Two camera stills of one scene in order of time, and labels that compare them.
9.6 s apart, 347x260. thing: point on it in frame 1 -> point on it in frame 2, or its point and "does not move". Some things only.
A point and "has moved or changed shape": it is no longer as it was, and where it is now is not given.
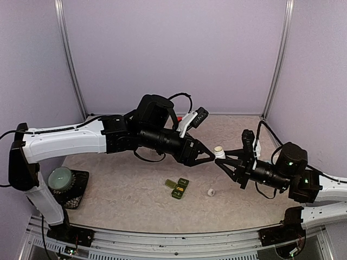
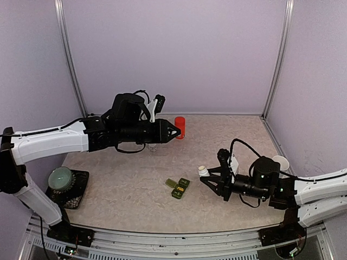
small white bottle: x=218 y=153 has moved or changed shape
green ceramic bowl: x=59 y=178 does not move
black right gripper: x=242 y=175 -> x=219 y=190
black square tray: x=70 y=196 does not move
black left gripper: x=187 y=156 -> x=162 y=136
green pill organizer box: x=179 y=187 does not move
